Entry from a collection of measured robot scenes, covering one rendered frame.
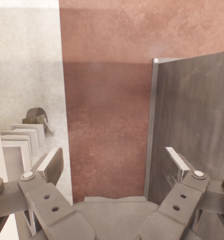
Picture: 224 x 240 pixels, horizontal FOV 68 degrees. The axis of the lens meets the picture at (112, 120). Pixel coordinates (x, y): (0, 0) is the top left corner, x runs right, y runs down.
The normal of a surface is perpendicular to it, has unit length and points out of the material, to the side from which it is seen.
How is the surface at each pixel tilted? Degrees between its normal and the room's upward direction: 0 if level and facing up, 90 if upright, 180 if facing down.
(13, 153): 0
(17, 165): 0
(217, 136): 90
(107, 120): 0
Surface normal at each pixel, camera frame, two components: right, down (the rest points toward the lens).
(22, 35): 0.02, 0.27
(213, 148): -1.00, 0.00
